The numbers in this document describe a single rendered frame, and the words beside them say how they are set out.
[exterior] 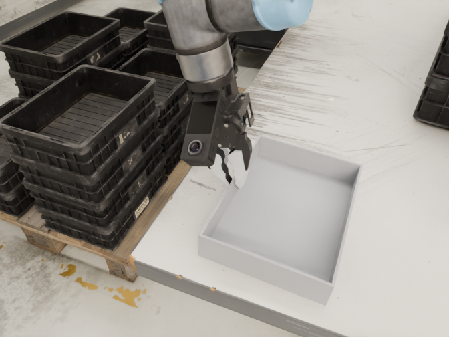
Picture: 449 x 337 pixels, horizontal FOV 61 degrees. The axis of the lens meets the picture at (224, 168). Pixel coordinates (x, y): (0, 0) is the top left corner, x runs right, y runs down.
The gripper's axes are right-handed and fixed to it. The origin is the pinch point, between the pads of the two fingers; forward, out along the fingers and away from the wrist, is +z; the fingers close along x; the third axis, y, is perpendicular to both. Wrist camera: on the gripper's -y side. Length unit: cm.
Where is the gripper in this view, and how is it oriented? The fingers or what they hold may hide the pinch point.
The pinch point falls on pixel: (233, 184)
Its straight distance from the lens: 66.7
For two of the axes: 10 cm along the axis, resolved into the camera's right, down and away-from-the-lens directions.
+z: 2.3, 7.8, 5.9
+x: -9.2, -0.2, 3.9
